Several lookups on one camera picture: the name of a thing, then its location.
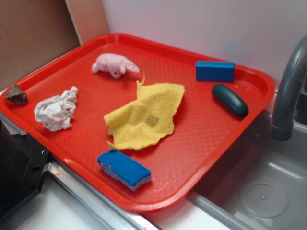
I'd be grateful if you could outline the white paper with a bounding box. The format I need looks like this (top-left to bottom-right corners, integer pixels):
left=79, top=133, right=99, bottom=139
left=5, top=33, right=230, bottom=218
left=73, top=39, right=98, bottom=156
left=34, top=86, right=78, bottom=132

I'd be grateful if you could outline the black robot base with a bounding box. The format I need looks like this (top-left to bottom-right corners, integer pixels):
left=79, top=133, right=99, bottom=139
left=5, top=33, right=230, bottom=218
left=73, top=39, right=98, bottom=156
left=0, top=122, right=50, bottom=220

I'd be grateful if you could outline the red plastic tray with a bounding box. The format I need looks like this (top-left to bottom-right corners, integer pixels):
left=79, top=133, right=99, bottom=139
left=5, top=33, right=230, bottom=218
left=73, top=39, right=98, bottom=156
left=0, top=34, right=275, bottom=213

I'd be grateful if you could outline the yellow cloth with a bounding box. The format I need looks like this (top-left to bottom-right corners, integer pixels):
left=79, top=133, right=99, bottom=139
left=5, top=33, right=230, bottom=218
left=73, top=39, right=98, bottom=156
left=104, top=80, right=185, bottom=150

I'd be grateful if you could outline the pink plush toy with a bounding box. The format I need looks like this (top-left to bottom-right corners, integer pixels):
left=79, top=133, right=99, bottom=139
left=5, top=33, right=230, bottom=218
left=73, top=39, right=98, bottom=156
left=92, top=53, right=140, bottom=79

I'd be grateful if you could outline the blue sponge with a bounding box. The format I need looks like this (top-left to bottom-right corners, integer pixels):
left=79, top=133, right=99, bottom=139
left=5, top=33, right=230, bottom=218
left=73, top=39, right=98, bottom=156
left=97, top=149, right=152, bottom=191

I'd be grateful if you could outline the blue rectangular block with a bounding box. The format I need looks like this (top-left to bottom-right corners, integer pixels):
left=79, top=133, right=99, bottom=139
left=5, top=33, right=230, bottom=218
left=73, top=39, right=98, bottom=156
left=195, top=61, right=235, bottom=82

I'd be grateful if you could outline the dark teal oval case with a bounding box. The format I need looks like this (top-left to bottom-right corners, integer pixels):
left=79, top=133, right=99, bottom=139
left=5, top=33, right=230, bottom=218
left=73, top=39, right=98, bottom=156
left=212, top=84, right=249, bottom=117

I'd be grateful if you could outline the grey faucet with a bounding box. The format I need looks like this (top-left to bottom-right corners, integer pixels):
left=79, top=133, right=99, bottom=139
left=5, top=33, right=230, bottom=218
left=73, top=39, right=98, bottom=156
left=270, top=36, right=307, bottom=141

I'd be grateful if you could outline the grey sink basin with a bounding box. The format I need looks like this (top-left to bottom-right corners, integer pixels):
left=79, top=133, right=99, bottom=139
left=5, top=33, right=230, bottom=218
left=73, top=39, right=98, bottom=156
left=188, top=103, right=307, bottom=230

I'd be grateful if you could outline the brown rock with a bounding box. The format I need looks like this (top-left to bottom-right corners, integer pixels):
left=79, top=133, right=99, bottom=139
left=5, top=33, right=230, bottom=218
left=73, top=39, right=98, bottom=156
left=5, top=85, right=28, bottom=105

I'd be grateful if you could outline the brown cardboard panel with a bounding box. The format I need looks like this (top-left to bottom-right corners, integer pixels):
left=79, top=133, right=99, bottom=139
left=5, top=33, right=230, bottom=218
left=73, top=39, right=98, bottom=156
left=0, top=0, right=109, bottom=90

